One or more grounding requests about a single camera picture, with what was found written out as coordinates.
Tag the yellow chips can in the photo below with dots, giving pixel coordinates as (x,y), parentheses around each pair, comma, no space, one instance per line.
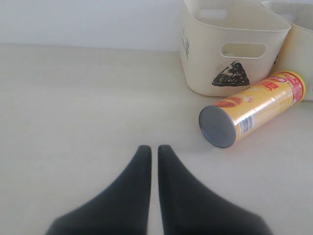
(232,118)

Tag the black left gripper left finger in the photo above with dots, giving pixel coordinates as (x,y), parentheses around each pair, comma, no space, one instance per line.
(121,209)

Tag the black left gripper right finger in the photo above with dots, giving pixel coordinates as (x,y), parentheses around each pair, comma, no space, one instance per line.
(189,208)

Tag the cream bin with triangle mark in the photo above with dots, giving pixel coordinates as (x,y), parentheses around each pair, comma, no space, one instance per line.
(228,45)

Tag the cream bin with square mark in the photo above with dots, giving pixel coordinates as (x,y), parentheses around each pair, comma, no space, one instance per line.
(296,54)

